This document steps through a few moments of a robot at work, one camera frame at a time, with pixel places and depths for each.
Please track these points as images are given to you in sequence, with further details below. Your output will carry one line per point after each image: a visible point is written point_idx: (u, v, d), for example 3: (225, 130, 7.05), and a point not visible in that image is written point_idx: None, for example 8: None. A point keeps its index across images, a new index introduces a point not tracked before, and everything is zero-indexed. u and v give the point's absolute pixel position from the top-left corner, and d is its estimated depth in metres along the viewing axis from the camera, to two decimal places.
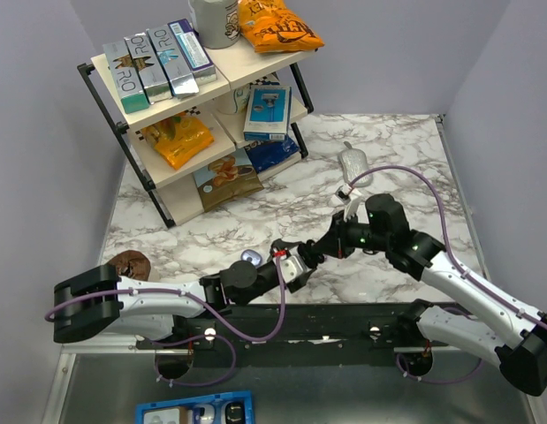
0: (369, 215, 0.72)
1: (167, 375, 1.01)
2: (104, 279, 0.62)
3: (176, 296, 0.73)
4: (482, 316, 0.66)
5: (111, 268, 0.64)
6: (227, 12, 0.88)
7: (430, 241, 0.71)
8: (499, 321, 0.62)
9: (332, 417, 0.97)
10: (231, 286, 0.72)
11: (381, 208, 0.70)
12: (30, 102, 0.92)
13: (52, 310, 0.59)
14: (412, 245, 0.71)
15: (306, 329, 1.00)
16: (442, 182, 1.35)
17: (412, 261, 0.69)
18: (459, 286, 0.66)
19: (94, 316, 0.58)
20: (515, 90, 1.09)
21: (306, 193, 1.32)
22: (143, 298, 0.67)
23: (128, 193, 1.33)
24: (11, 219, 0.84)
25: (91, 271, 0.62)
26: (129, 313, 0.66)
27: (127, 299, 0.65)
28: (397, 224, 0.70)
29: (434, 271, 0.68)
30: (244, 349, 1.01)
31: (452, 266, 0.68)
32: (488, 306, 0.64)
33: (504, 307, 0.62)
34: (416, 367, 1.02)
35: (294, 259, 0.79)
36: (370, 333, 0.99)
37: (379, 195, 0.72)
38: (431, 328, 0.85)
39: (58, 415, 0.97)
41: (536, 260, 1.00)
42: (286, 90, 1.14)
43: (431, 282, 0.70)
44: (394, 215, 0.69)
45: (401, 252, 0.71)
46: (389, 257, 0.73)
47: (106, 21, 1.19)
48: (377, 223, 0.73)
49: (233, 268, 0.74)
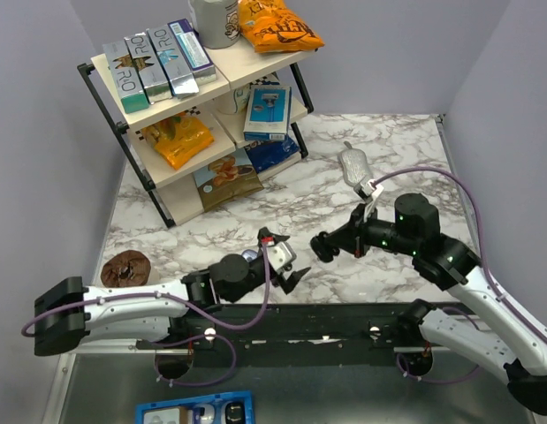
0: (398, 216, 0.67)
1: (167, 375, 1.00)
2: (70, 293, 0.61)
3: (152, 299, 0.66)
4: (505, 339, 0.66)
5: (77, 280, 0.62)
6: (227, 12, 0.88)
7: (465, 251, 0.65)
8: (528, 352, 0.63)
9: (332, 417, 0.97)
10: (222, 281, 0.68)
11: (414, 212, 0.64)
12: (31, 102, 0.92)
13: (24, 328, 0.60)
14: (445, 254, 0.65)
15: (306, 329, 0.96)
16: (443, 182, 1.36)
17: (444, 272, 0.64)
18: (493, 309, 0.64)
19: (63, 330, 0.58)
20: (516, 90, 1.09)
21: (306, 193, 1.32)
22: (114, 306, 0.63)
23: (128, 193, 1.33)
24: (11, 220, 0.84)
25: (58, 287, 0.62)
26: (102, 321, 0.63)
27: (94, 309, 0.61)
28: (429, 230, 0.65)
29: (469, 290, 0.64)
30: (243, 350, 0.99)
31: (487, 285, 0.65)
32: (522, 334, 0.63)
33: (536, 338, 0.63)
34: (417, 367, 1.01)
35: (282, 246, 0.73)
36: (370, 333, 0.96)
37: (410, 195, 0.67)
38: (433, 332, 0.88)
39: (58, 416, 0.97)
41: (536, 260, 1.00)
42: (286, 90, 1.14)
43: (461, 298, 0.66)
44: (429, 221, 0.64)
45: (432, 260, 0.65)
46: (415, 263, 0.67)
47: (106, 21, 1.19)
48: (406, 227, 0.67)
49: (225, 262, 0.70)
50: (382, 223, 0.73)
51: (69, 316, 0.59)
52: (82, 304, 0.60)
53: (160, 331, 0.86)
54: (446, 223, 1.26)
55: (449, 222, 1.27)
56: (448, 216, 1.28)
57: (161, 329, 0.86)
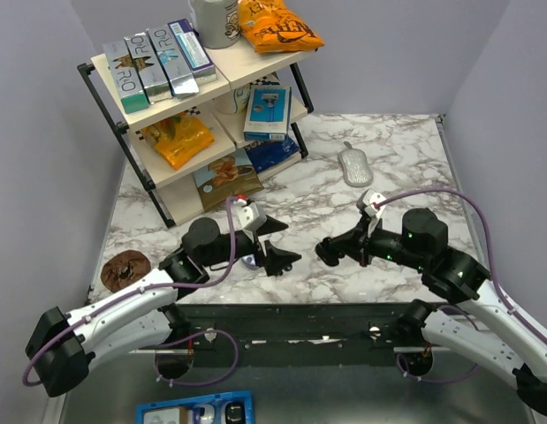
0: (406, 234, 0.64)
1: (166, 375, 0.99)
2: (54, 324, 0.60)
3: (138, 297, 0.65)
4: (518, 352, 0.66)
5: (55, 309, 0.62)
6: (227, 12, 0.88)
7: (472, 263, 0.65)
8: (542, 362, 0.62)
9: (332, 417, 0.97)
10: (199, 248, 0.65)
11: (425, 230, 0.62)
12: (31, 102, 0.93)
13: (26, 377, 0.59)
14: (455, 269, 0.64)
15: (306, 329, 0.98)
16: (443, 182, 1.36)
17: (454, 288, 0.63)
18: (505, 322, 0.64)
19: (64, 359, 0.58)
20: (516, 90, 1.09)
21: (306, 193, 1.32)
22: (103, 317, 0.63)
23: (128, 193, 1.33)
24: (11, 220, 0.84)
25: (40, 325, 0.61)
26: (98, 336, 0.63)
27: (85, 329, 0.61)
28: (440, 247, 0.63)
29: (480, 305, 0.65)
30: (243, 349, 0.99)
31: (497, 299, 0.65)
32: (534, 345, 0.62)
33: None
34: (417, 367, 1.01)
35: (254, 206, 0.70)
36: (370, 333, 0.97)
37: (418, 211, 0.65)
38: (435, 335, 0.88)
39: (58, 416, 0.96)
41: (536, 260, 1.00)
42: (286, 90, 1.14)
43: (473, 313, 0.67)
44: (439, 238, 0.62)
45: (443, 276, 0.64)
46: (423, 280, 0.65)
47: (106, 21, 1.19)
48: (414, 244, 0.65)
49: (193, 230, 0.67)
50: (386, 235, 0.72)
51: (63, 344, 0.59)
52: (71, 328, 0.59)
53: (163, 330, 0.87)
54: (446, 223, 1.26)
55: (449, 222, 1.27)
56: (448, 216, 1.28)
57: (163, 327, 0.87)
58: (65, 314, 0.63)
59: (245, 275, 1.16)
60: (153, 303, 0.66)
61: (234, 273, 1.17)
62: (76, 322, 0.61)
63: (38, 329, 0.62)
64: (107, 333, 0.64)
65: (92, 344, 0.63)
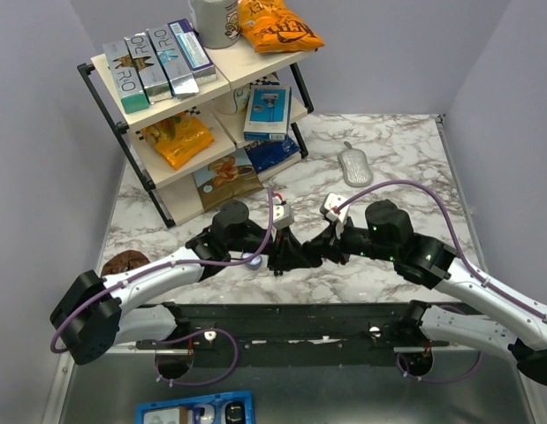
0: (372, 228, 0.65)
1: (167, 375, 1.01)
2: (90, 286, 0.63)
3: (169, 268, 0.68)
4: (498, 320, 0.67)
5: (93, 272, 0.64)
6: (227, 13, 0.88)
7: (437, 245, 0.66)
8: (527, 329, 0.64)
9: (332, 417, 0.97)
10: (230, 227, 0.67)
11: (388, 219, 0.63)
12: (31, 102, 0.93)
13: (58, 334, 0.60)
14: (423, 254, 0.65)
15: (306, 329, 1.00)
16: (443, 182, 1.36)
17: (426, 272, 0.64)
18: (482, 297, 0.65)
19: (99, 321, 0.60)
20: (515, 90, 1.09)
21: (306, 193, 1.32)
22: (138, 284, 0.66)
23: (128, 193, 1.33)
24: (10, 219, 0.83)
25: (75, 285, 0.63)
26: (132, 303, 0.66)
27: (121, 292, 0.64)
28: (405, 235, 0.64)
29: (453, 283, 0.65)
30: (244, 349, 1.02)
31: (469, 275, 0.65)
32: (515, 314, 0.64)
33: (530, 314, 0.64)
34: (416, 367, 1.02)
35: (287, 206, 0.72)
36: (370, 334, 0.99)
37: (378, 205, 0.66)
38: (434, 329, 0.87)
39: (58, 415, 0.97)
41: (535, 259, 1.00)
42: (286, 90, 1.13)
43: (447, 291, 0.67)
44: (402, 226, 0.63)
45: (414, 262, 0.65)
46: (398, 268, 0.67)
47: (106, 20, 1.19)
48: (380, 236, 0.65)
49: (224, 211, 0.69)
50: (355, 232, 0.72)
51: (99, 306, 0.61)
52: (108, 291, 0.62)
53: (169, 324, 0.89)
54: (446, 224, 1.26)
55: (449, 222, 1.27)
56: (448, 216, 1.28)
57: (168, 321, 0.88)
58: (102, 277, 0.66)
59: (245, 275, 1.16)
60: (182, 277, 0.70)
61: (234, 273, 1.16)
62: (113, 286, 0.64)
63: (74, 291, 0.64)
64: (137, 302, 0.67)
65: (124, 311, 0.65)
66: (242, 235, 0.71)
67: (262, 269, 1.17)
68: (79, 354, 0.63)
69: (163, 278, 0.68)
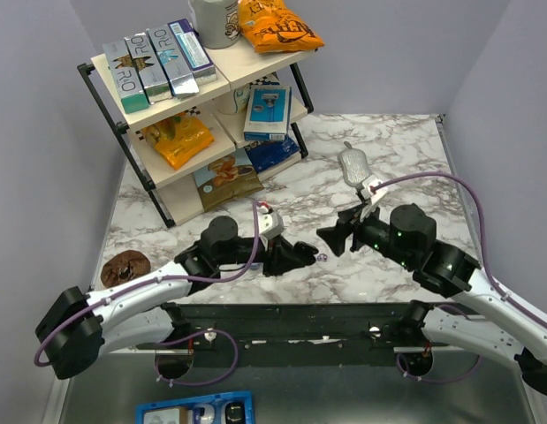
0: (396, 232, 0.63)
1: (167, 375, 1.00)
2: (73, 303, 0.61)
3: (154, 285, 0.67)
4: (513, 333, 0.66)
5: (76, 290, 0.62)
6: (227, 13, 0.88)
7: (461, 256, 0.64)
8: (543, 345, 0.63)
9: (331, 417, 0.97)
10: (216, 243, 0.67)
11: (416, 227, 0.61)
12: (31, 103, 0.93)
13: (38, 355, 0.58)
14: (444, 263, 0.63)
15: (306, 329, 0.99)
16: (443, 182, 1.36)
17: (446, 282, 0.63)
18: (499, 309, 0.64)
19: (81, 339, 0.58)
20: (516, 90, 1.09)
21: (306, 193, 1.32)
22: (121, 302, 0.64)
23: (128, 193, 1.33)
24: (10, 220, 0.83)
25: (58, 302, 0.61)
26: (114, 320, 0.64)
27: (103, 310, 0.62)
28: (429, 244, 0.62)
29: (473, 295, 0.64)
30: (244, 349, 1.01)
31: (490, 287, 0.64)
32: (531, 329, 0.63)
33: (546, 331, 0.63)
34: (416, 367, 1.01)
35: (275, 214, 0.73)
36: (370, 334, 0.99)
37: (405, 208, 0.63)
38: (437, 333, 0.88)
39: (58, 416, 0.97)
41: (535, 259, 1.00)
42: (286, 90, 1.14)
43: (465, 301, 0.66)
44: (429, 234, 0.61)
45: (434, 271, 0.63)
46: (414, 274, 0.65)
47: (106, 20, 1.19)
48: (403, 241, 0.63)
49: (213, 227, 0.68)
50: (378, 225, 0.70)
51: (81, 323, 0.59)
52: (91, 308, 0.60)
53: (165, 328, 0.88)
54: (446, 223, 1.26)
55: (450, 222, 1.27)
56: (448, 216, 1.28)
57: (164, 325, 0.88)
58: (84, 295, 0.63)
59: (245, 275, 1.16)
60: (168, 293, 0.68)
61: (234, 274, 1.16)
62: (95, 303, 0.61)
63: (56, 307, 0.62)
64: (120, 318, 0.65)
65: (105, 329, 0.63)
66: (234, 247, 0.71)
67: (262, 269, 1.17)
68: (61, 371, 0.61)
69: (148, 294, 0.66)
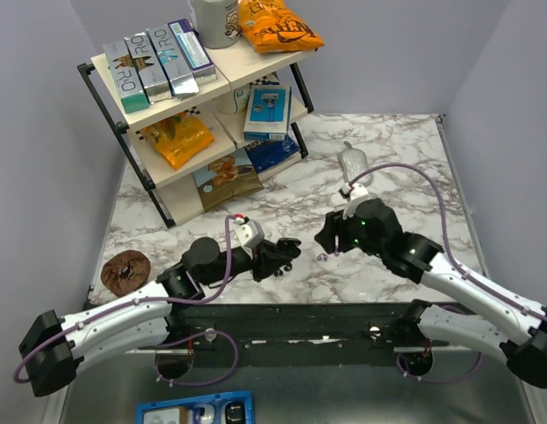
0: (361, 223, 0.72)
1: (167, 375, 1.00)
2: (49, 328, 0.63)
3: (131, 308, 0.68)
4: (481, 314, 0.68)
5: (53, 313, 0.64)
6: (227, 13, 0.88)
7: (427, 243, 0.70)
8: (505, 321, 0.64)
9: (331, 417, 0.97)
10: (197, 266, 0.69)
11: (374, 215, 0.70)
12: (31, 103, 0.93)
13: (18, 372, 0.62)
14: (409, 248, 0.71)
15: (306, 329, 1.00)
16: (443, 182, 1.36)
17: (411, 266, 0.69)
18: (460, 287, 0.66)
19: (52, 364, 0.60)
20: (515, 90, 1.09)
21: (306, 193, 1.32)
22: (96, 326, 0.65)
23: (128, 193, 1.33)
24: (9, 220, 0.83)
25: (35, 325, 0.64)
26: (89, 344, 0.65)
27: (77, 335, 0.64)
28: (391, 230, 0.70)
29: (434, 274, 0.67)
30: (243, 350, 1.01)
31: (451, 267, 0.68)
32: (493, 305, 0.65)
33: (509, 306, 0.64)
34: (416, 367, 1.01)
35: (251, 223, 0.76)
36: (370, 333, 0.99)
37: (368, 201, 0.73)
38: (432, 328, 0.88)
39: (59, 415, 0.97)
41: (535, 259, 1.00)
42: (286, 90, 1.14)
43: (429, 283, 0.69)
44: (388, 221, 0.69)
45: (399, 257, 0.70)
46: (385, 262, 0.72)
47: (106, 21, 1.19)
48: (371, 230, 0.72)
49: (193, 249, 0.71)
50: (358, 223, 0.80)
51: (54, 348, 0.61)
52: (63, 334, 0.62)
53: (158, 334, 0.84)
54: (446, 223, 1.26)
55: (450, 222, 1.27)
56: (448, 215, 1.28)
57: (158, 331, 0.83)
58: (60, 319, 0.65)
59: (245, 275, 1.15)
60: (146, 315, 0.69)
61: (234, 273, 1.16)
62: (69, 329, 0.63)
63: (34, 330, 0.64)
64: (96, 341, 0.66)
65: (82, 352, 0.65)
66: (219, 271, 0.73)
67: None
68: (39, 390, 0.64)
69: (123, 319, 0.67)
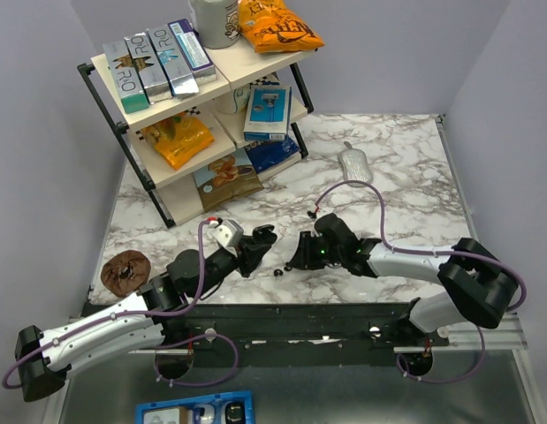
0: (320, 232, 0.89)
1: (167, 375, 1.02)
2: (28, 343, 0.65)
3: (110, 322, 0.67)
4: (421, 275, 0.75)
5: (34, 329, 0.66)
6: (227, 13, 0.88)
7: (371, 241, 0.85)
8: (426, 268, 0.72)
9: (331, 417, 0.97)
10: (181, 278, 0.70)
11: (327, 226, 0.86)
12: (31, 102, 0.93)
13: (4, 382, 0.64)
14: (358, 249, 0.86)
15: (306, 329, 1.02)
16: (443, 182, 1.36)
17: (360, 263, 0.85)
18: (391, 259, 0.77)
19: (31, 378, 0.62)
20: (515, 90, 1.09)
21: (306, 193, 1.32)
22: (72, 341, 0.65)
23: (128, 193, 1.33)
24: (9, 219, 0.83)
25: (18, 340, 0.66)
26: (67, 359, 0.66)
27: (53, 351, 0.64)
28: (342, 237, 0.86)
29: (375, 261, 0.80)
30: (244, 349, 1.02)
31: (384, 248, 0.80)
32: (413, 259, 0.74)
33: (424, 255, 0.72)
34: (416, 367, 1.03)
35: (227, 223, 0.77)
36: (370, 333, 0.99)
37: (323, 215, 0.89)
38: (419, 317, 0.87)
39: (58, 416, 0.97)
41: (535, 258, 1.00)
42: (286, 90, 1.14)
43: (380, 268, 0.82)
44: (338, 229, 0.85)
45: (353, 258, 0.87)
46: (345, 264, 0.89)
47: (106, 20, 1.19)
48: (329, 239, 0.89)
49: (178, 261, 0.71)
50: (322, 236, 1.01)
51: (32, 363, 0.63)
52: (39, 350, 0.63)
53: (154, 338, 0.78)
54: (446, 223, 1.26)
55: (450, 222, 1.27)
56: (448, 215, 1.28)
57: (153, 336, 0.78)
58: (41, 334, 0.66)
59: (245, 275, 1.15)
60: (126, 329, 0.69)
61: (234, 274, 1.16)
62: (45, 344, 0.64)
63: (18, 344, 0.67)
64: (76, 355, 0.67)
65: (63, 365, 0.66)
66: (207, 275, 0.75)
67: (262, 269, 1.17)
68: (28, 399, 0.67)
69: (101, 334, 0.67)
